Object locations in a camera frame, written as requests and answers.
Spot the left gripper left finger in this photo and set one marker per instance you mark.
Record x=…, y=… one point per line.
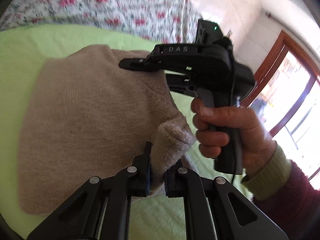
x=100, y=208

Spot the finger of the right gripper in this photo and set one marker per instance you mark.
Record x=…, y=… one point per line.
x=180, y=84
x=152, y=63

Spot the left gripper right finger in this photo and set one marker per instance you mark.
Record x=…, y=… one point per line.
x=215, y=209

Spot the beige knit sweater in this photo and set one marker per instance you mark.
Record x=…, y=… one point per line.
x=88, y=117

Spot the right forearm maroon sleeve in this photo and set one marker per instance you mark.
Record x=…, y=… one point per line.
x=282, y=191

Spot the right hand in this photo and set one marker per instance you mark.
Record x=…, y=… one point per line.
x=258, y=147

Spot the small-flower white quilt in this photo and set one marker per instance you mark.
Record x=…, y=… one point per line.
x=165, y=21

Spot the green bed sheet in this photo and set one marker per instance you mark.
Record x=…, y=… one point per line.
x=23, y=52

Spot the wooden door frame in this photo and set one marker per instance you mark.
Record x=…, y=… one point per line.
x=286, y=101

